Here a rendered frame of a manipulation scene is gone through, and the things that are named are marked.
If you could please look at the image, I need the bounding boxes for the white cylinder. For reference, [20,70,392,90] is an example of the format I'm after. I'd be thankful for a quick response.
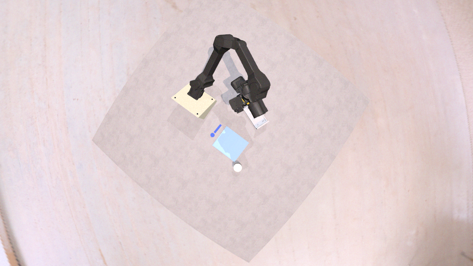
[234,162,242,172]

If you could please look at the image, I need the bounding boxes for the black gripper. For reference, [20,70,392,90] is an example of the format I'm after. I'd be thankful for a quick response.
[231,76,250,103]

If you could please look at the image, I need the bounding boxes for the grey dish rack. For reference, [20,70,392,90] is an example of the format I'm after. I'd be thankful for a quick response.
[244,107,269,129]

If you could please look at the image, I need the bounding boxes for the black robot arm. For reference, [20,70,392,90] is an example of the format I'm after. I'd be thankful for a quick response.
[187,34,271,118]

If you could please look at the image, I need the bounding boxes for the light blue flat mat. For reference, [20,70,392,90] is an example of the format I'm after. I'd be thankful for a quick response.
[213,126,249,161]

